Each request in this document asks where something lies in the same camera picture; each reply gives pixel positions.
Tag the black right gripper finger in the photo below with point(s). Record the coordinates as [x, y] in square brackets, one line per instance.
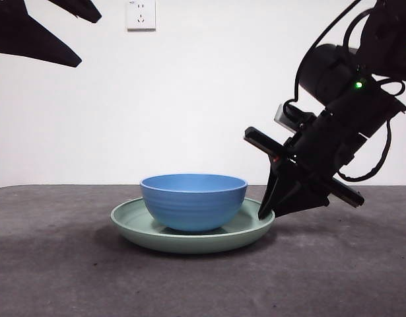
[301, 198]
[270, 195]

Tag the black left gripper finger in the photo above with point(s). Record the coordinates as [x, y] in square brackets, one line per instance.
[21, 36]
[85, 10]

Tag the blue bowl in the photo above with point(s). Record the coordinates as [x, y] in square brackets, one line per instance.
[192, 204]

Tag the green plate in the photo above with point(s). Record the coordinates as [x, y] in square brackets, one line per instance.
[189, 244]

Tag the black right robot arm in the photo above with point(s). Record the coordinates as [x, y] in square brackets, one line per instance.
[381, 43]

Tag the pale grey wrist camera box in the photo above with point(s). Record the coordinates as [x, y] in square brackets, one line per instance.
[282, 120]

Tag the white wall socket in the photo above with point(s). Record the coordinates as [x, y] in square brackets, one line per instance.
[141, 16]

